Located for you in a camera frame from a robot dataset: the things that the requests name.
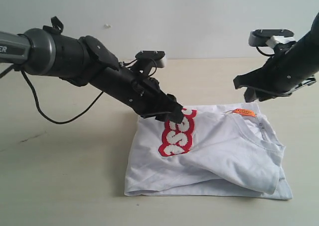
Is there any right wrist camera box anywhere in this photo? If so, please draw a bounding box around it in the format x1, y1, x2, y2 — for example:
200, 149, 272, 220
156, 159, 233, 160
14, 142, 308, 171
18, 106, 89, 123
248, 29, 296, 49

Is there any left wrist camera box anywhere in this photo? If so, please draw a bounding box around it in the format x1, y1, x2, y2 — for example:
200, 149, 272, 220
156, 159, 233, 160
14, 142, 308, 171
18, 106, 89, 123
135, 50, 166, 68

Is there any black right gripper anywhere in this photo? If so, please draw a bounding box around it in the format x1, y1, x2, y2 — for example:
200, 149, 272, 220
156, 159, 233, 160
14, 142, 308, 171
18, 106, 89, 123
233, 53, 317, 102

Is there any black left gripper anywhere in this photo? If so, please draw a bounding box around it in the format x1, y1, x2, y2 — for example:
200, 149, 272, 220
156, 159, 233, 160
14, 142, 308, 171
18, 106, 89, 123
124, 71, 184, 123

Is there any white t-shirt red lettering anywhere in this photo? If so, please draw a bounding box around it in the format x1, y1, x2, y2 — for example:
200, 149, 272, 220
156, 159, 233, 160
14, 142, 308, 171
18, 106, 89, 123
124, 103, 293, 200

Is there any orange clothing tag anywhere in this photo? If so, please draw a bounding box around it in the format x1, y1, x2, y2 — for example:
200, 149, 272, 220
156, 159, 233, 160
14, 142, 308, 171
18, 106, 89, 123
232, 108, 256, 117

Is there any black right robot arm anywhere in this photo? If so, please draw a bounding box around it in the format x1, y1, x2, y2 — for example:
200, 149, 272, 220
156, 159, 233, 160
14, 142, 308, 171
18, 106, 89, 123
233, 17, 319, 103

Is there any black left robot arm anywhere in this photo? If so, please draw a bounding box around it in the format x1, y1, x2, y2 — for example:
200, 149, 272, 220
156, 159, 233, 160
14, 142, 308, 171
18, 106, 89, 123
0, 17, 184, 123

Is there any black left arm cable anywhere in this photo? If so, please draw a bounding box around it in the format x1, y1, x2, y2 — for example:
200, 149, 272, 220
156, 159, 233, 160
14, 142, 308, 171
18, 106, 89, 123
0, 63, 105, 124

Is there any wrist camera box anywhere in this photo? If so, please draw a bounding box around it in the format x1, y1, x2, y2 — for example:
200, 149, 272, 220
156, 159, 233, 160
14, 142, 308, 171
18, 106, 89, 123
135, 50, 166, 68
248, 29, 296, 49

